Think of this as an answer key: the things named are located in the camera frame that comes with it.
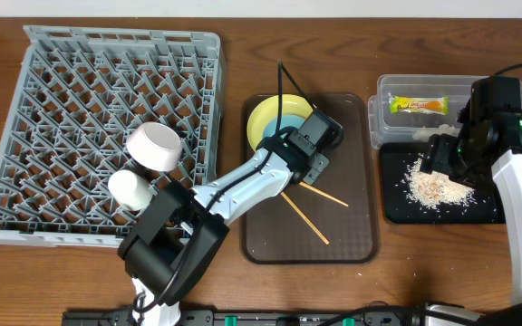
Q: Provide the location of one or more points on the small white cup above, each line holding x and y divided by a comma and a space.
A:
131, 191

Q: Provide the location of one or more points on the white pink bowl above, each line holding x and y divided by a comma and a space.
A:
155, 146

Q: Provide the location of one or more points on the wooden chopstick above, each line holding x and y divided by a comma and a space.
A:
306, 219
323, 194

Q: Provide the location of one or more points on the food scraps on plate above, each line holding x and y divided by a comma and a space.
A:
434, 189

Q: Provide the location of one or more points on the light blue small plate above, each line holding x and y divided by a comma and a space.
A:
288, 124

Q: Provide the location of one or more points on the grey plastic dish rack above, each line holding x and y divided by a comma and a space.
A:
80, 93

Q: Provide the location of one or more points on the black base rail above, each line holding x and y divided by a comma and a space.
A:
127, 316

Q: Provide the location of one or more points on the black rectangular tray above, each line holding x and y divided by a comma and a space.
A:
396, 159

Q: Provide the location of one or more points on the green orange snack wrapper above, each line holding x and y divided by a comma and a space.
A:
433, 105

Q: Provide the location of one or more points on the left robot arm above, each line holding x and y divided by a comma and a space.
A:
167, 252

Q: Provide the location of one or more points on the yellow round plate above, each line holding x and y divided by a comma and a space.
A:
267, 109

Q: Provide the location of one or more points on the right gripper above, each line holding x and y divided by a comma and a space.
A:
439, 158

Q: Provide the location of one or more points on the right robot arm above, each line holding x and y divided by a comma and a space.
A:
507, 177

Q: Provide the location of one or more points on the dark brown serving tray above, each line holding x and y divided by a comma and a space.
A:
273, 233

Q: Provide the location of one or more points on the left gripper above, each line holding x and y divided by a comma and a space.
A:
317, 167

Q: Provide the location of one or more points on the clear plastic bin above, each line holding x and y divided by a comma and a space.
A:
386, 127

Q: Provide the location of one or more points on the white tissue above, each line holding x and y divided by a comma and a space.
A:
423, 134

